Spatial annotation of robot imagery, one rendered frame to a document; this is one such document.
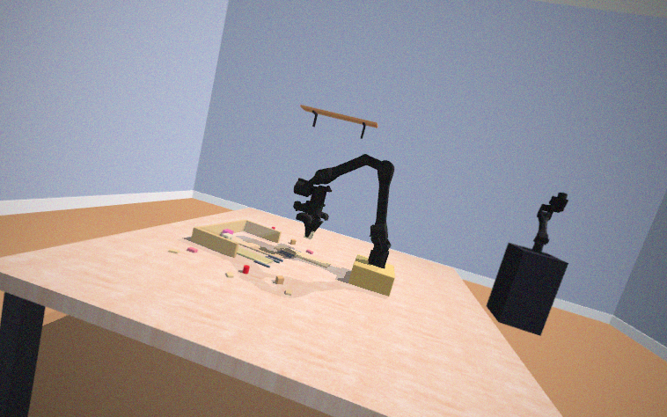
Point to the pale yellow flat strip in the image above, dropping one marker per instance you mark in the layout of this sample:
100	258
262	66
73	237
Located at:
253	256

